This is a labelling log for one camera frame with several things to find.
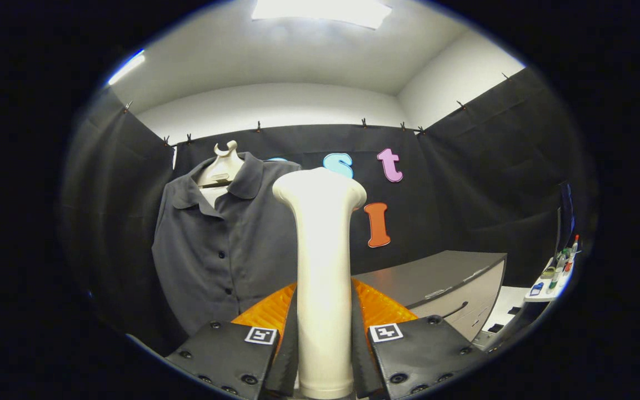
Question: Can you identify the grey cabinet with dark top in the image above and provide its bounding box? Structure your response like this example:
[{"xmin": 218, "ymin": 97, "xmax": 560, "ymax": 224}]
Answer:
[{"xmin": 352, "ymin": 250, "xmax": 508, "ymax": 342}]

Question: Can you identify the dark grey button shirt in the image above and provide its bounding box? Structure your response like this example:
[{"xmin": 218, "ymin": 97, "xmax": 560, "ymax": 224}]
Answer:
[{"xmin": 152, "ymin": 151, "xmax": 304, "ymax": 337}]

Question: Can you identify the cream plastic hanger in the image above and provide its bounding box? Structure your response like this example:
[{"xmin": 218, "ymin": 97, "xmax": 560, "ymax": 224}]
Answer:
[{"xmin": 197, "ymin": 140, "xmax": 246, "ymax": 209}]

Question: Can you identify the narrow ceiling light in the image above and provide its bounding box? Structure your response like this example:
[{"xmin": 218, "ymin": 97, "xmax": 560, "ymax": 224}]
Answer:
[{"xmin": 108, "ymin": 50, "xmax": 146, "ymax": 87}]

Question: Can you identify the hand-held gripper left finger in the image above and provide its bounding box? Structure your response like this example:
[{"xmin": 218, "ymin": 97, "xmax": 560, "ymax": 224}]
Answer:
[{"xmin": 164, "ymin": 282, "xmax": 300, "ymax": 400}]

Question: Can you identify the dark computer monitor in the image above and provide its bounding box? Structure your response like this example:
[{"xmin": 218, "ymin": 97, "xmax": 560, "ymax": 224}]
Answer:
[{"xmin": 556, "ymin": 181, "xmax": 576, "ymax": 256}]

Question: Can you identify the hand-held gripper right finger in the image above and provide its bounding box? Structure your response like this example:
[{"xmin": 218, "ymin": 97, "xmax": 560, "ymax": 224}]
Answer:
[{"xmin": 351, "ymin": 278, "xmax": 487, "ymax": 400}]

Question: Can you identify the black backdrop cloth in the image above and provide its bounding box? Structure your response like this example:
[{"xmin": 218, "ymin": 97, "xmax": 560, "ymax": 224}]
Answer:
[{"xmin": 60, "ymin": 67, "xmax": 598, "ymax": 356}]

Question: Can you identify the row of black cloth clips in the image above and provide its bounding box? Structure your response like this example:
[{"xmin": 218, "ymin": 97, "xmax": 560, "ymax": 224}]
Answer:
[{"xmin": 122, "ymin": 72, "xmax": 511, "ymax": 146}]

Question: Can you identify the cream garment steamer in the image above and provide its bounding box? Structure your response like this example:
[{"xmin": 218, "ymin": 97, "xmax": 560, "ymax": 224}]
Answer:
[{"xmin": 272, "ymin": 167, "xmax": 367, "ymax": 399}]

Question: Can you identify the large square ceiling light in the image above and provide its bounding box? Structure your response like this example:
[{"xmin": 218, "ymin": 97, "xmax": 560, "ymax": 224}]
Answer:
[{"xmin": 251, "ymin": 0, "xmax": 393, "ymax": 30}]

